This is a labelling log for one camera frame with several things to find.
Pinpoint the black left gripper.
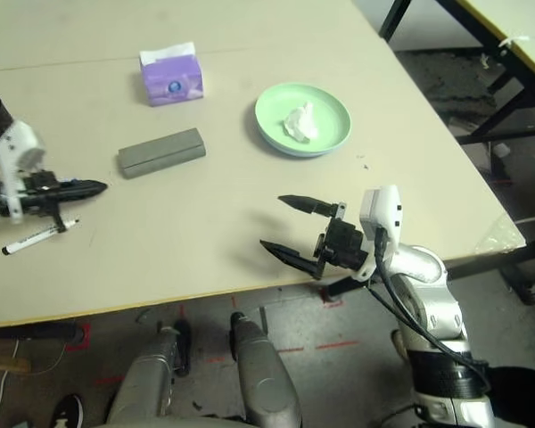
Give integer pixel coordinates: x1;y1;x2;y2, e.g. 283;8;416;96
21;171;108;233

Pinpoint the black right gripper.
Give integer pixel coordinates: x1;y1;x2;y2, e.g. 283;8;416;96
259;194;375;281

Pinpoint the grey glasses case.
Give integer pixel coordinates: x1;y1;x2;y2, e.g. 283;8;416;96
118;128;207;180

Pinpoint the white tissue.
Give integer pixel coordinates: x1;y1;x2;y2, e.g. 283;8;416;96
283;101;318;144

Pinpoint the green plate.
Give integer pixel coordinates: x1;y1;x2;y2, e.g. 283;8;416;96
254;83;352;155

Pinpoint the purple tissue pack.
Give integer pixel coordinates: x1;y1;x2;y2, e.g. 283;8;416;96
138;42;205;108

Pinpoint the white worn shoe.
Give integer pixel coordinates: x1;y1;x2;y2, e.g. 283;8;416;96
391;329;411;358

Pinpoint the grey robot right leg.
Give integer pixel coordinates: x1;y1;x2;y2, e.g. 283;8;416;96
229;311;303;428

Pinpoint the grey robot leg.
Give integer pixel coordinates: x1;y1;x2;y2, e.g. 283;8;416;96
229;311;303;428
106;318;193;424

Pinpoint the brown wooden block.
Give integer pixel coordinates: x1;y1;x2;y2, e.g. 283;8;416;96
0;351;31;374

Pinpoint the clear plastic corner guard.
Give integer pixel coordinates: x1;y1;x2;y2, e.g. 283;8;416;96
475;212;527;255

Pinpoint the grey robot left leg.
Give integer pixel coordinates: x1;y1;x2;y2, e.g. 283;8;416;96
106;318;193;424

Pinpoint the black white sneaker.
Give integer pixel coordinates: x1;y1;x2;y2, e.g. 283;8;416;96
51;392;84;428

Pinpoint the black trouser leg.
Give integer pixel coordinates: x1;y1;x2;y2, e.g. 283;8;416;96
485;365;535;428

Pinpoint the yellow-edged neighbouring table top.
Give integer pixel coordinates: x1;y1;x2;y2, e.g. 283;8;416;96
454;0;535;86

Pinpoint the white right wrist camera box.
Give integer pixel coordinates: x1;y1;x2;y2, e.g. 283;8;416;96
358;185;402;260

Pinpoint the black table frame bar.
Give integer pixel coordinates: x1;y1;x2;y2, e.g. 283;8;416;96
0;323;79;343
327;243;535;299

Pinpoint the thin white floor wire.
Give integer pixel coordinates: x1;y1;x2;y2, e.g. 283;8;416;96
30;341;68;374

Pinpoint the thick white floor cable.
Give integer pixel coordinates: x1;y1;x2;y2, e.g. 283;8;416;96
0;341;20;428

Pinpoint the neighbouring table metal frame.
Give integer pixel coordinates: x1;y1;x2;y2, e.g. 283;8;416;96
378;0;535;144

